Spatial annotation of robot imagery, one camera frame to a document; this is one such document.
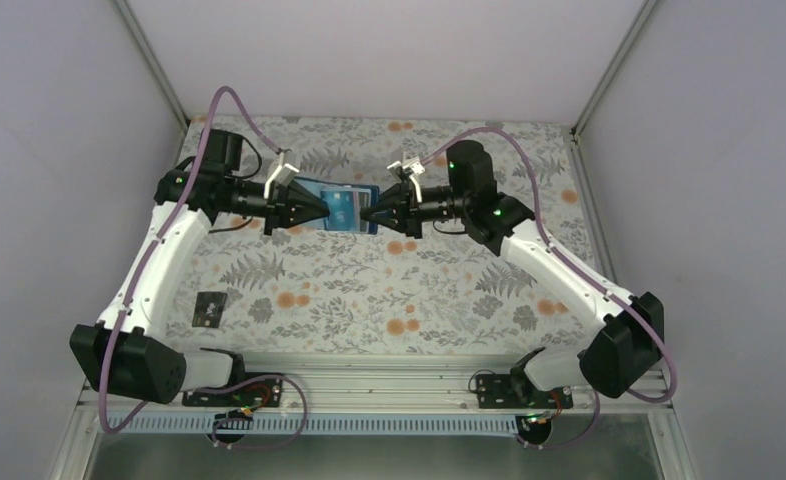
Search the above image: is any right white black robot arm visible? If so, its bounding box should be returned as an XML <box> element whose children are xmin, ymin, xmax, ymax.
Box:
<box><xmin>360</xmin><ymin>140</ymin><xmax>664</xmax><ymax>398</ymax></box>

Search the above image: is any aluminium rail frame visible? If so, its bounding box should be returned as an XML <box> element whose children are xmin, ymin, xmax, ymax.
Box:
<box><xmin>78</xmin><ymin>354</ymin><xmax>674</xmax><ymax>415</ymax></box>

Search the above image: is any blue credit card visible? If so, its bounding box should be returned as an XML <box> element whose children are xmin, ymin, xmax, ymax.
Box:
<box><xmin>321</xmin><ymin>188</ymin><xmax>359</xmax><ymax>232</ymax></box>

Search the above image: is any blue leather card holder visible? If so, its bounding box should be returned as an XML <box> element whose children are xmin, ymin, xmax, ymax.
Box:
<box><xmin>295</xmin><ymin>177</ymin><xmax>380</xmax><ymax>235</ymax></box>

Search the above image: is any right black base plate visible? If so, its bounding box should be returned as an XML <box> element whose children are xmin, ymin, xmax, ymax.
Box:
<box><xmin>468</xmin><ymin>370</ymin><xmax>574</xmax><ymax>410</ymax></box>

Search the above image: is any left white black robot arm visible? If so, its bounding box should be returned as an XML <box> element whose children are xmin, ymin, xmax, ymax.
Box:
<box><xmin>69</xmin><ymin>130</ymin><xmax>329</xmax><ymax>404</ymax></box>

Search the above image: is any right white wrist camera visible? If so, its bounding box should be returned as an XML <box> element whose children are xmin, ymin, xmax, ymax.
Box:
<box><xmin>386</xmin><ymin>150</ymin><xmax>425</xmax><ymax>203</ymax></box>

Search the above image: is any floral patterned table mat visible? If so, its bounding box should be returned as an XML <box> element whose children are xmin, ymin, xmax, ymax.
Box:
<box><xmin>165</xmin><ymin>116</ymin><xmax>595</xmax><ymax>355</ymax></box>

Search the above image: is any black credit card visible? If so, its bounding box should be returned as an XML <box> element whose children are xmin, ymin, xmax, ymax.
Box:
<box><xmin>192</xmin><ymin>291</ymin><xmax>228</xmax><ymax>329</ymax></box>

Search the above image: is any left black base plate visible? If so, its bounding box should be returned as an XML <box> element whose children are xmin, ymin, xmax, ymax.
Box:
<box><xmin>181</xmin><ymin>372</ymin><xmax>283</xmax><ymax>410</ymax></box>

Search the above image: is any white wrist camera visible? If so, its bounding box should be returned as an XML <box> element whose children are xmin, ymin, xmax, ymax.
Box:
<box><xmin>386</xmin><ymin>150</ymin><xmax>425</xmax><ymax>203</ymax></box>
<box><xmin>263</xmin><ymin>150</ymin><xmax>301</xmax><ymax>200</ymax></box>

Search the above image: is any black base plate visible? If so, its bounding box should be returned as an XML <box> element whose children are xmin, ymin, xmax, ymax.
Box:
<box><xmin>468</xmin><ymin>370</ymin><xmax>574</xmax><ymax>410</ymax></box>
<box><xmin>181</xmin><ymin>372</ymin><xmax>283</xmax><ymax>410</ymax></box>

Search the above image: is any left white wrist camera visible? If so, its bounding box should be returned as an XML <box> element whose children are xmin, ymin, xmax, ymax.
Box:
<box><xmin>263</xmin><ymin>150</ymin><xmax>301</xmax><ymax>200</ymax></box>

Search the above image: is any slotted cable duct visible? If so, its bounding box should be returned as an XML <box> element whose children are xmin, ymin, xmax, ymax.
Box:
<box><xmin>123</xmin><ymin>412</ymin><xmax>517</xmax><ymax>437</ymax></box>

